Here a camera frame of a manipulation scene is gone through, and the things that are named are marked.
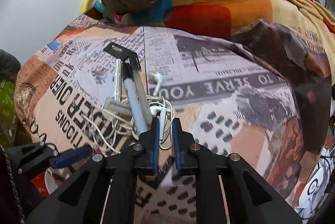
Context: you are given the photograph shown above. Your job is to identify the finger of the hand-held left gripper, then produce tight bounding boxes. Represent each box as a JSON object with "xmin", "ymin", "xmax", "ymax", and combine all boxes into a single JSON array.
[{"xmin": 5, "ymin": 142, "xmax": 93, "ymax": 180}]

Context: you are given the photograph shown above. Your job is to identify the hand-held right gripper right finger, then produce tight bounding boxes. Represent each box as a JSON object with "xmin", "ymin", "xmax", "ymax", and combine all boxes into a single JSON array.
[{"xmin": 171, "ymin": 118, "xmax": 303, "ymax": 224}]

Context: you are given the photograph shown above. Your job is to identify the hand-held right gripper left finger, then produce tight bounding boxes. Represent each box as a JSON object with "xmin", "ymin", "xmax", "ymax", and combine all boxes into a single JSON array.
[{"xmin": 26, "ymin": 117, "xmax": 161, "ymax": 224}]

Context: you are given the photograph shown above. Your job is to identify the white disposable razor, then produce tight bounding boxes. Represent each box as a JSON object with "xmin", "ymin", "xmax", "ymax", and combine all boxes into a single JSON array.
[{"xmin": 103, "ymin": 58, "xmax": 131, "ymax": 116}]

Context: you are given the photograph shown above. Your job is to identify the white wired earphones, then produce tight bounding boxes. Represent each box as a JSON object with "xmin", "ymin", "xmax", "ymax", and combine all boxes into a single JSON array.
[{"xmin": 84, "ymin": 72, "xmax": 178, "ymax": 154}]

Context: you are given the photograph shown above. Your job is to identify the red paper bag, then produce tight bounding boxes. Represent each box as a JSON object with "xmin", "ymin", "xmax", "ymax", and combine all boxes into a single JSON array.
[{"xmin": 30, "ymin": 173, "xmax": 46, "ymax": 197}]

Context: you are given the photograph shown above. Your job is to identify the newspaper print blanket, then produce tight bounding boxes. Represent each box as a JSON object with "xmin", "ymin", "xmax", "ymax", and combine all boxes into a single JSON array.
[{"xmin": 14, "ymin": 15, "xmax": 330, "ymax": 224}]

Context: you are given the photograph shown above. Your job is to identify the green leaf print bag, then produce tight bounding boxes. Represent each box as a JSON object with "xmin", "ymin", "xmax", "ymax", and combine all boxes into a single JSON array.
[{"xmin": 0, "ymin": 75, "xmax": 24, "ymax": 148}]

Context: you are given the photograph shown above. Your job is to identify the dark grey bag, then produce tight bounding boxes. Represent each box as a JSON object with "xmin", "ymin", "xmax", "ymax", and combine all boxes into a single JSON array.
[{"xmin": 0, "ymin": 49, "xmax": 21, "ymax": 75}]

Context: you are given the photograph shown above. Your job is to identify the multicoloured checked blanket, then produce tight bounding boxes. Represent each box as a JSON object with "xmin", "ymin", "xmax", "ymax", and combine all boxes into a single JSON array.
[{"xmin": 93, "ymin": 0, "xmax": 274, "ymax": 40}]

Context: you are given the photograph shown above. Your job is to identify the yellow blanket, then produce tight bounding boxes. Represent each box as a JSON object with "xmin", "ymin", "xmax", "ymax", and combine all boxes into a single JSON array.
[{"xmin": 260, "ymin": 0, "xmax": 335, "ymax": 62}]

